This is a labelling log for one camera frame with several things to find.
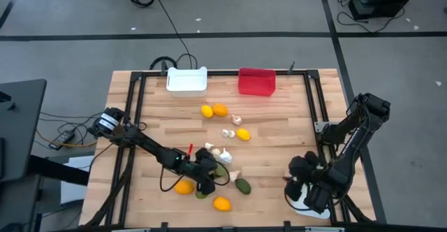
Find black power adapter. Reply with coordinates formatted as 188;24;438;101
47;129;77;151

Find white board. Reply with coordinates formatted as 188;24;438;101
60;154;95;205

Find black desk base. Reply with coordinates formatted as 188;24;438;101
0;154;90;232

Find tangled black floor cables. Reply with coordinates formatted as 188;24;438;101
336;0;406;34

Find long black floor cable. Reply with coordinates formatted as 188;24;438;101
153;0;193;69

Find black side desk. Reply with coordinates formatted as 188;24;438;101
0;79;47;182

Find grey metal bracket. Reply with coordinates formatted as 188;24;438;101
314;120;330;134

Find black arm supply cables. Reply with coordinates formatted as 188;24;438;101
37;110;105;146

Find white plastic basket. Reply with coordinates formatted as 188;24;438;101
166;66;208;98

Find white plastic tray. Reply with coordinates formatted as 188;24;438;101
291;182;332;220

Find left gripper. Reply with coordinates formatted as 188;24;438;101
193;147;219;196

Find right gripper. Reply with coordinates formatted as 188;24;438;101
284;152;332;215

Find yellow supply cable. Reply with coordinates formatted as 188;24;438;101
35;129;98;149

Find looped black cable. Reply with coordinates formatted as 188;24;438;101
149;55;178;71
175;52;198;70

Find red plastic basket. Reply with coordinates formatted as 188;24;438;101
237;67;277;97

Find yellow lemon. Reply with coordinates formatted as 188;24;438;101
236;128;251;142
200;104;214;119

